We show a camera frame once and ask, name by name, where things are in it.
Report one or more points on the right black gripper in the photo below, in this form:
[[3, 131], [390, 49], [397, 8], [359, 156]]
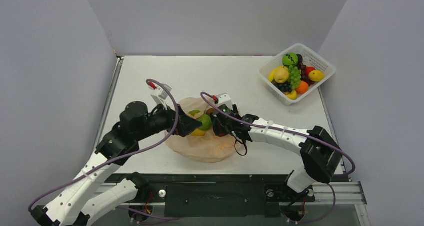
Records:
[[224, 121]]

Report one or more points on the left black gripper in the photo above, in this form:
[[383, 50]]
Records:
[[186, 123]]

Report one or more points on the yellow fake banana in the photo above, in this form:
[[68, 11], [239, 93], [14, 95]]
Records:
[[198, 132]]

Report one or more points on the green fake apple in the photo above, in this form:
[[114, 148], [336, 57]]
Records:
[[206, 122]]

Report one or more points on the orange translucent plastic bag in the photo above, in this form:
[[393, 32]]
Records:
[[209, 148]]

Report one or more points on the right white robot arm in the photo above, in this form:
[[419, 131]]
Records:
[[318, 150]]

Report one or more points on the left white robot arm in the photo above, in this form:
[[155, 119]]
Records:
[[76, 205]]

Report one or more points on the brown fake kiwi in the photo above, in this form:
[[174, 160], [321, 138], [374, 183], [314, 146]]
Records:
[[210, 111]]

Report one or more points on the orange fake orange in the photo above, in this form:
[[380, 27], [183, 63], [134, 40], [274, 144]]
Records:
[[302, 88]]

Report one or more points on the yellow banana in basket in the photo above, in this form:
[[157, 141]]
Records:
[[271, 76]]

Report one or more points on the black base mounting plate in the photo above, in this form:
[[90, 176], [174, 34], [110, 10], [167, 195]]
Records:
[[221, 195]]

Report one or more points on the dark blue grape bunch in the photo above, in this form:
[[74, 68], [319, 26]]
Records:
[[285, 87]]

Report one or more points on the small yellow fruit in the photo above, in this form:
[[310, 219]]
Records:
[[292, 95]]

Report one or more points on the yellow pear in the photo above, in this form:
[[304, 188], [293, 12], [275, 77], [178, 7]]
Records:
[[281, 75]]

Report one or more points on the green grape bunch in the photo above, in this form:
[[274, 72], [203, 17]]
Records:
[[294, 76]]

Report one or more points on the green ball with black line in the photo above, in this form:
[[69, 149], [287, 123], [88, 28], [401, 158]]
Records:
[[290, 59]]

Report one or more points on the dark red grape bunch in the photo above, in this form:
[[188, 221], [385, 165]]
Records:
[[301, 66]]

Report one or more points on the small red fruit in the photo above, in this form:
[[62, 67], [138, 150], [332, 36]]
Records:
[[309, 69]]

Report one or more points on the yellow lemon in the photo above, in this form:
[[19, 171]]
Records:
[[316, 75]]

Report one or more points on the white plastic basket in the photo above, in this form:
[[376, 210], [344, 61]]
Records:
[[311, 58]]

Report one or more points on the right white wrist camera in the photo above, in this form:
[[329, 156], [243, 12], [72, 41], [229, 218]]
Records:
[[223, 102]]

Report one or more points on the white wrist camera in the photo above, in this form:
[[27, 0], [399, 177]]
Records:
[[223, 102], [158, 94]]

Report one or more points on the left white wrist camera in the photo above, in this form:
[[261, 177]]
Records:
[[158, 94]]

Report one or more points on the aluminium rail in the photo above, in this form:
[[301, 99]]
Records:
[[346, 193]]

